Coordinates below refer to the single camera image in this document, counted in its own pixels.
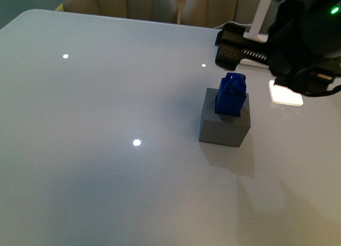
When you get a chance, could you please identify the beige left chair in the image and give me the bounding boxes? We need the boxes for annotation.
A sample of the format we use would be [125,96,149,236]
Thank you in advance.
[63,0,178,24]

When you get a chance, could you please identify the beige chair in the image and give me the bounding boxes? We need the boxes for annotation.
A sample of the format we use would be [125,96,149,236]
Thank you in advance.
[180,0,260,28]
[63,0,178,24]

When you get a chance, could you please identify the white desk lamp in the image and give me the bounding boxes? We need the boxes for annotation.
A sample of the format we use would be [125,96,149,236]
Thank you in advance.
[246,0,271,41]

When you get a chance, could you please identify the gray square base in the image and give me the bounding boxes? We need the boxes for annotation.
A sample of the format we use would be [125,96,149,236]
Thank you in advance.
[199,88,251,147]

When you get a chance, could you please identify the beige right chair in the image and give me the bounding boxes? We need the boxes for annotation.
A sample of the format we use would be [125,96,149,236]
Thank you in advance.
[180,0,260,28]

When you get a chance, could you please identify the blue plastic part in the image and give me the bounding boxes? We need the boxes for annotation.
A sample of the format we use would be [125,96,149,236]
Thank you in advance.
[215,72,247,117]

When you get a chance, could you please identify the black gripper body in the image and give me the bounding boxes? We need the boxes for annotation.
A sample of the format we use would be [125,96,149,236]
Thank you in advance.
[215,23,269,71]

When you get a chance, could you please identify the white lamp cable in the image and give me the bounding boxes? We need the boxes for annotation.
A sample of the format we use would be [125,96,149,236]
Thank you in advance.
[213,21,253,30]

